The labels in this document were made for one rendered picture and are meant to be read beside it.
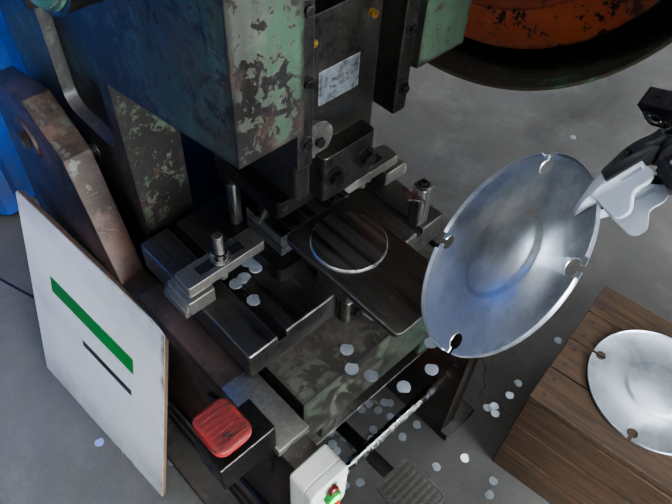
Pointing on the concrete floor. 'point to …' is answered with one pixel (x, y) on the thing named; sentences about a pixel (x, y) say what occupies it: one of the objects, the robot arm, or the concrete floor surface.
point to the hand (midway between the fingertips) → (584, 205)
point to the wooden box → (585, 424)
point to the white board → (99, 342)
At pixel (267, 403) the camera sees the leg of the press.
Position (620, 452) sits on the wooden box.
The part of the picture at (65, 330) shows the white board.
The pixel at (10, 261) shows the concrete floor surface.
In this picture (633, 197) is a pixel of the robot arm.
